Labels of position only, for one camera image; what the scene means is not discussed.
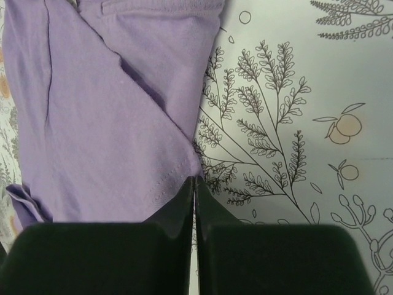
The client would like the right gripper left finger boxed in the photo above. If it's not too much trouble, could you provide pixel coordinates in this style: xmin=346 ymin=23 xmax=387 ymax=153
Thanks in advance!
xmin=1 ymin=177 xmax=194 ymax=294

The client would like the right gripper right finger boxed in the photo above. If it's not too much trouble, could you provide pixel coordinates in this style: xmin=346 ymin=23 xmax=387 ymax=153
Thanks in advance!
xmin=195 ymin=177 xmax=373 ymax=295

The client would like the purple t shirt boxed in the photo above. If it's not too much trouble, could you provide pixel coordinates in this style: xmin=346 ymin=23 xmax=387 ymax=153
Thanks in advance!
xmin=2 ymin=1 xmax=225 ymax=230

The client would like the floral patterned table mat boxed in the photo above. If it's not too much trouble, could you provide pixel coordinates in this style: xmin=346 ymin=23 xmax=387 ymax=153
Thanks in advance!
xmin=1 ymin=1 xmax=392 ymax=294

